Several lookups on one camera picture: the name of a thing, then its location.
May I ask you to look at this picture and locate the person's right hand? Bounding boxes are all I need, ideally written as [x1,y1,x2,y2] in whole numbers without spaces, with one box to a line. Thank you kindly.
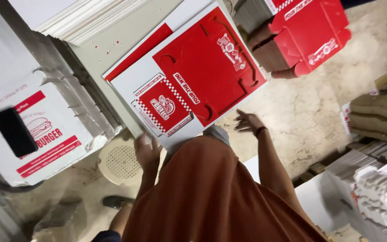
[233,109,267,137]

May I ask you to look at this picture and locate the person's left hand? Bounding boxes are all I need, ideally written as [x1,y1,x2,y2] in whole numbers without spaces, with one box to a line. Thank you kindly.
[134,132,162,173]

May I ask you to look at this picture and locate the red printed cardboard sheet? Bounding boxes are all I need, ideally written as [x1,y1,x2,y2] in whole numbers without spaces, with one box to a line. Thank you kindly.
[110,1,268,152]

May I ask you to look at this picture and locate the grey cloth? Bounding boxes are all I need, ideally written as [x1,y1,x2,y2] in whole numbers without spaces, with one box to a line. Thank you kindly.
[203,125,231,147]

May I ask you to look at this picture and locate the beige round plastic stool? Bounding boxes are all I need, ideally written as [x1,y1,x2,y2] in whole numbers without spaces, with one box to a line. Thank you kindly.
[97,137,144,186]

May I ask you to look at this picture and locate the black sandal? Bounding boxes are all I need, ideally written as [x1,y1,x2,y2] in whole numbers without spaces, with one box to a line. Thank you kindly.
[102,195,136,210]

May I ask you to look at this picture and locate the person's orange-brown garment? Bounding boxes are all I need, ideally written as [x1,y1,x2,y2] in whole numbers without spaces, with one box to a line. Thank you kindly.
[122,136,329,242]

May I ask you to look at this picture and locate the person's leg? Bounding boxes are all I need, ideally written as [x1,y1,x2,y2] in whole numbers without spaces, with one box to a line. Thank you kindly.
[109,203,135,238]

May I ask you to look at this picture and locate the red and white cardboard sheet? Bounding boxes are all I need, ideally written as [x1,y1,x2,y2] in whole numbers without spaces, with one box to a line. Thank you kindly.
[102,22,174,82]

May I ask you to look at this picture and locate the stack of red die-cut blanks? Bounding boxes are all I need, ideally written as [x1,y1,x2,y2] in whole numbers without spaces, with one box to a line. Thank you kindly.
[233,0,352,80]

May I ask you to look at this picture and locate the wrapped stack of burger box blanks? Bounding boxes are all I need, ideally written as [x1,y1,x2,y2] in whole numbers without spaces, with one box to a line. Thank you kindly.
[0,0,124,187]

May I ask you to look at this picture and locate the black smartphone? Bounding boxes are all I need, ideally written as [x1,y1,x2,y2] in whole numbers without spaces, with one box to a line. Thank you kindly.
[0,106,39,158]

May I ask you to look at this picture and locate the stack of plain white sheets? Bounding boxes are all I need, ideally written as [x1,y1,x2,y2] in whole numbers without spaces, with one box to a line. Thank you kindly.
[7,0,151,46]

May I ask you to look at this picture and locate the stacks of brown cardboard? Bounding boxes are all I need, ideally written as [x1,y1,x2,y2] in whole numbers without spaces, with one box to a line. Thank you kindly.
[341,64,387,147]

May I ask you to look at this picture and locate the stacks of white die-cut blanks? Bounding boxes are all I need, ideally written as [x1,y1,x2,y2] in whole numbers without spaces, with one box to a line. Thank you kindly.
[294,145,387,242]

